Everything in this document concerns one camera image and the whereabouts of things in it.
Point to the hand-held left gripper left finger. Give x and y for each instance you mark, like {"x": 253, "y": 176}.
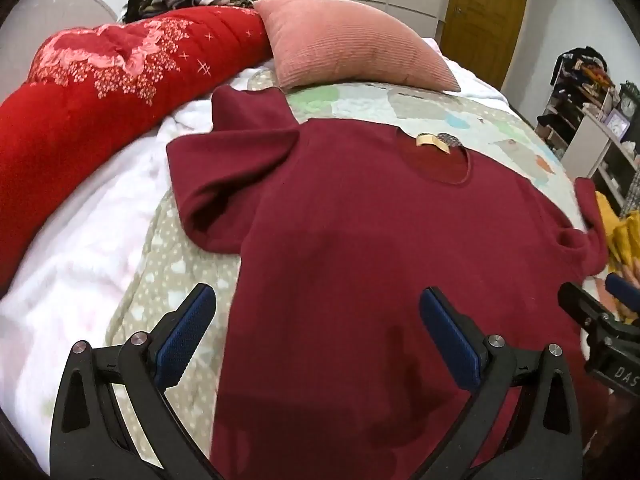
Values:
{"x": 186, "y": 340}

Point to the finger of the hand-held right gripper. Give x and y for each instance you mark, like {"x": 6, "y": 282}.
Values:
{"x": 622, "y": 287}
{"x": 582, "y": 305}

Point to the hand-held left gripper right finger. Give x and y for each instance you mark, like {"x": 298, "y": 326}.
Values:
{"x": 450, "y": 342}

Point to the maroon knit sweater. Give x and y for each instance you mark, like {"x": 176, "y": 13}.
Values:
{"x": 375, "y": 235}

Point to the yellow garment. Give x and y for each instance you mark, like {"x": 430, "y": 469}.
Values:
{"x": 622, "y": 240}

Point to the white fluffy blanket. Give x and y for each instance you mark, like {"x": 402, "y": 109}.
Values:
{"x": 75, "y": 260}

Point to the cluttered shelf rack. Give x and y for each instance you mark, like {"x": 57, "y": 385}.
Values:
{"x": 585, "y": 125}

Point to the patterned quilted bedspread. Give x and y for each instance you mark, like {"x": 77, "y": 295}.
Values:
{"x": 500, "y": 125}

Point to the red floral quilt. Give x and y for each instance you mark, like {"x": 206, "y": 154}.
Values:
{"x": 75, "y": 135}

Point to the wooden door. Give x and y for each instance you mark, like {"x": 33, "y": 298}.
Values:
{"x": 485, "y": 20}

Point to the grey rounded headboard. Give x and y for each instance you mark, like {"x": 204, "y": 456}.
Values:
{"x": 60, "y": 5}

